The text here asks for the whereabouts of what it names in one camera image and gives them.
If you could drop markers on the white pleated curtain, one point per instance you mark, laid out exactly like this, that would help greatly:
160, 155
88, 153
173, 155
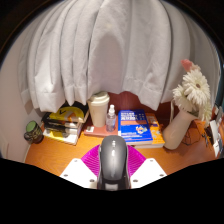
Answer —
110, 50

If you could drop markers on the cream travel tumbler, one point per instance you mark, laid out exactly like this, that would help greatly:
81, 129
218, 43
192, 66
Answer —
98, 111

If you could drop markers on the cream ceramic vase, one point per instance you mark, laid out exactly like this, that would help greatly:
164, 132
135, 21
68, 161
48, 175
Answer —
175, 131

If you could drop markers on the black book yellow title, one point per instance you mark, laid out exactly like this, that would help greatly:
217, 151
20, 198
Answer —
60, 124

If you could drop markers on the orange book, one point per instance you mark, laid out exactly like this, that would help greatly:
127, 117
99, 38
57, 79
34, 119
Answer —
156, 131

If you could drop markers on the clear spray bottle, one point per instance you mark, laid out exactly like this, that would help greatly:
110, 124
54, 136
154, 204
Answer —
111, 121

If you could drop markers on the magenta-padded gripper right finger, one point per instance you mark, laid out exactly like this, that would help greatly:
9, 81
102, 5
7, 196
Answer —
148, 171

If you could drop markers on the white and pink flowers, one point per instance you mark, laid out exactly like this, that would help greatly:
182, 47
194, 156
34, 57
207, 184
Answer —
195, 90

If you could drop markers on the red book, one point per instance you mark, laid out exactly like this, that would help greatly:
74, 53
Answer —
95, 131

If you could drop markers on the dark brown mug green inside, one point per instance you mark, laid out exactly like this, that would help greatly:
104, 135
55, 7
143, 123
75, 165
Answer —
33, 133

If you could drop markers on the black computer mouse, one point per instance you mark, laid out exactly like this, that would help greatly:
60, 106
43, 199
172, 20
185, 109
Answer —
113, 163

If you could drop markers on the blue book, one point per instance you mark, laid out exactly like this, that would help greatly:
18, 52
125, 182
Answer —
133, 126

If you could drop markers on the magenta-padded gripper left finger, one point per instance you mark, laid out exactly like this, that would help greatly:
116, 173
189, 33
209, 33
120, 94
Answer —
78, 171

